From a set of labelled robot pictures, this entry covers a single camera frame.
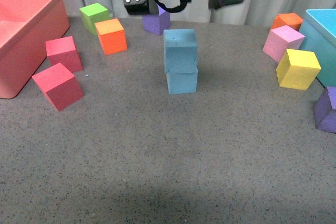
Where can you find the light blue foam cube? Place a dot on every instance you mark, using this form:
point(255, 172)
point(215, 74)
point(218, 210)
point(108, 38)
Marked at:
point(182, 82)

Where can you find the purple foam cube at back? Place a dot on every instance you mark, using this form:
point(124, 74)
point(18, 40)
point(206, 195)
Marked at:
point(157, 23)

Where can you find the orange foam cube left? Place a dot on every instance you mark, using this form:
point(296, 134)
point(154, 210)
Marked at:
point(111, 36)

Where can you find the red foam cube front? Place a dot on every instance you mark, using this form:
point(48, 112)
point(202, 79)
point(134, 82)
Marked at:
point(59, 86)

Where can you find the red foam cube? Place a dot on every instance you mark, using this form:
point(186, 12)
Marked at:
point(59, 86)
point(64, 51)

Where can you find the green foam cube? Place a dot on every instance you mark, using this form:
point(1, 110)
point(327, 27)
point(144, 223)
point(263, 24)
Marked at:
point(92, 14)

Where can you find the red foam cube back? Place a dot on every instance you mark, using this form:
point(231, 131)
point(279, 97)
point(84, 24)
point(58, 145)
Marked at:
point(64, 51)

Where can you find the pink foam cube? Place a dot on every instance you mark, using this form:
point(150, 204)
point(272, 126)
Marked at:
point(280, 39)

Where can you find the yellow foam cube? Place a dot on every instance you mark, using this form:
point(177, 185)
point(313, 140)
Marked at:
point(297, 69)

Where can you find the orange foam cube by bin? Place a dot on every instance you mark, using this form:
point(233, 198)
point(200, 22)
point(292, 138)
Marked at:
point(290, 19)

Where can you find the purple foam cube near bin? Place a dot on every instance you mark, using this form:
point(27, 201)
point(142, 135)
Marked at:
point(324, 110)

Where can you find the pink plastic bin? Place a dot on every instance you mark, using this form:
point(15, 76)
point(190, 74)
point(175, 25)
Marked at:
point(25, 27)

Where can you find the light blue plastic bin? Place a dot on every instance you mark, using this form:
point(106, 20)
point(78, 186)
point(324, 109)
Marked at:
point(318, 26)

